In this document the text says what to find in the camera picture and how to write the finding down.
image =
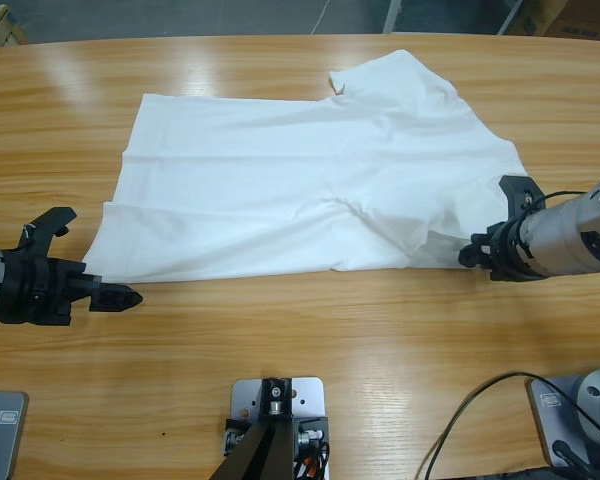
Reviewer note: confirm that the black and silver clamp fitting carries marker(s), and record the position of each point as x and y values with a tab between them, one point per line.
232	440

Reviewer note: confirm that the cardboard box with dark lettering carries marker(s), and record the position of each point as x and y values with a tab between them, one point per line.
585	20

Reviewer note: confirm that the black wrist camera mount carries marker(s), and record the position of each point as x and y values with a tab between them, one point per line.
50	222
522	192

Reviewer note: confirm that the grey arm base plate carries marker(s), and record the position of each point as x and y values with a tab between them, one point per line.
542	422
10	440

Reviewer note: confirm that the white camera mounting plate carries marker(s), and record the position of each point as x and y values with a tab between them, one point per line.
307	395

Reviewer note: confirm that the white metal frame leg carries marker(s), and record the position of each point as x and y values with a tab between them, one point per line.
511	17
392	15

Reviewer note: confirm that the black block with silver connector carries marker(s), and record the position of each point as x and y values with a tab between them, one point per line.
315	427

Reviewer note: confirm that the wooden pallet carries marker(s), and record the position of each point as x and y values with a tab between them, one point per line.
2	25

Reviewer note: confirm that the black bracket with silver bolt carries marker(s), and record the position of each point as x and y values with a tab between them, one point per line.
275	400

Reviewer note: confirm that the dark camera post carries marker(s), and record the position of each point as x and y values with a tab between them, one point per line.
260	460

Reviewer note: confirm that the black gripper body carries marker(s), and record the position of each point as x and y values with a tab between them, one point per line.
35	292
510	252

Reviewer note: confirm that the white T-shirt with UNITREE print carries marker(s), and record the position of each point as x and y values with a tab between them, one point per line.
280	200

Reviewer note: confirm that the cardboard box with blue print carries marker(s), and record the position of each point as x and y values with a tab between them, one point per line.
535	17

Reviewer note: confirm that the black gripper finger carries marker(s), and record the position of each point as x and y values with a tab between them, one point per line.
89	281
115	299
480	238
472	256

